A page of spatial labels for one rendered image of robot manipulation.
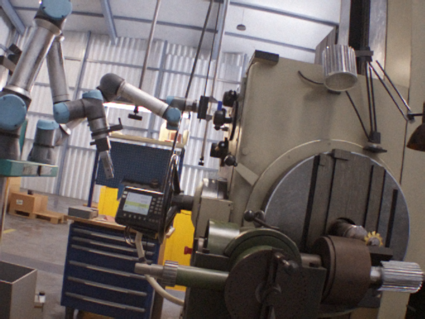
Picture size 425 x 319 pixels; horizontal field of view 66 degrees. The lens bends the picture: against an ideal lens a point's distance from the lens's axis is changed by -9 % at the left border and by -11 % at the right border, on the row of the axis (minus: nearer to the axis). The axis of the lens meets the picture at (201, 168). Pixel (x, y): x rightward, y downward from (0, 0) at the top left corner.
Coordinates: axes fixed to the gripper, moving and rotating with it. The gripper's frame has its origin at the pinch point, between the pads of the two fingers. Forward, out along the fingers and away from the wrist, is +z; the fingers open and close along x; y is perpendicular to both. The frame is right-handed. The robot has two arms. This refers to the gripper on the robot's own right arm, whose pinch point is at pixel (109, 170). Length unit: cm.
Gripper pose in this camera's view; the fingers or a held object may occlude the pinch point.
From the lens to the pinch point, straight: 143.4
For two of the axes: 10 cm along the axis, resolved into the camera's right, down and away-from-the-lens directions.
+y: -9.5, 2.4, -1.9
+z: 2.1, 9.6, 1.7
